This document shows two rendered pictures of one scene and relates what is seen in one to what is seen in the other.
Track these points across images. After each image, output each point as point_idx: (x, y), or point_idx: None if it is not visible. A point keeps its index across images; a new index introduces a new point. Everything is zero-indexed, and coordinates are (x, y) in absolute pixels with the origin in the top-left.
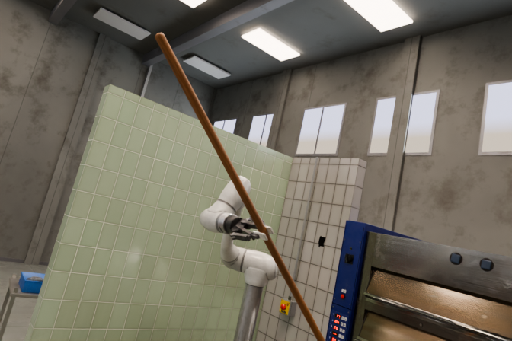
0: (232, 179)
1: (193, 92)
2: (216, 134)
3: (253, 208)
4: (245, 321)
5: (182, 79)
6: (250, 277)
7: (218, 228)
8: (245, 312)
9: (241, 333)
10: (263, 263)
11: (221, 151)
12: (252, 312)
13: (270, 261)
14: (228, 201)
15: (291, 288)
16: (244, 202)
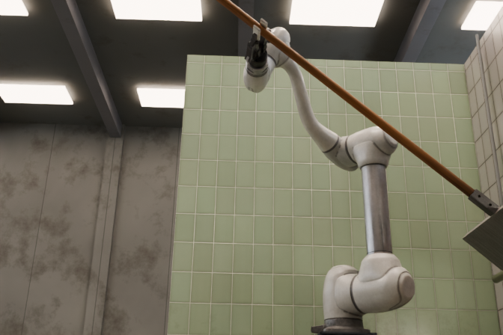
0: None
1: None
2: None
3: (236, 7)
4: (368, 208)
5: None
6: (358, 156)
7: (248, 72)
8: (366, 198)
9: (368, 223)
10: (367, 134)
11: None
12: (373, 194)
13: (376, 128)
14: None
15: (318, 77)
16: (226, 6)
